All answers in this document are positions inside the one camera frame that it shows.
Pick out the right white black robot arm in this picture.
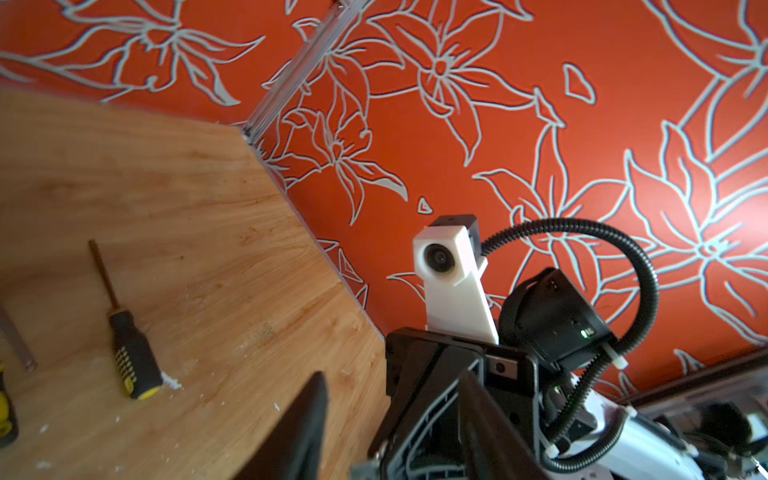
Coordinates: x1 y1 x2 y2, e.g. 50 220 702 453
350 215 727 479

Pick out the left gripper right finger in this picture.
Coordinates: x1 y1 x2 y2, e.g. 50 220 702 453
458 372 548 480

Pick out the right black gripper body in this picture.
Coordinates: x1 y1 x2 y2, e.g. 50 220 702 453
350 328 540 479

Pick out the yellow black screwdriver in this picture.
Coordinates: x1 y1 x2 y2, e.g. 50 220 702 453
88 239 163 400

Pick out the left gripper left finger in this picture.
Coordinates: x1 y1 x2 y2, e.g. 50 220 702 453
234 371 329 480

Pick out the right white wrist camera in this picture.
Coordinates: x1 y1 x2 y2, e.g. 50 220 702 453
413 214 499 344

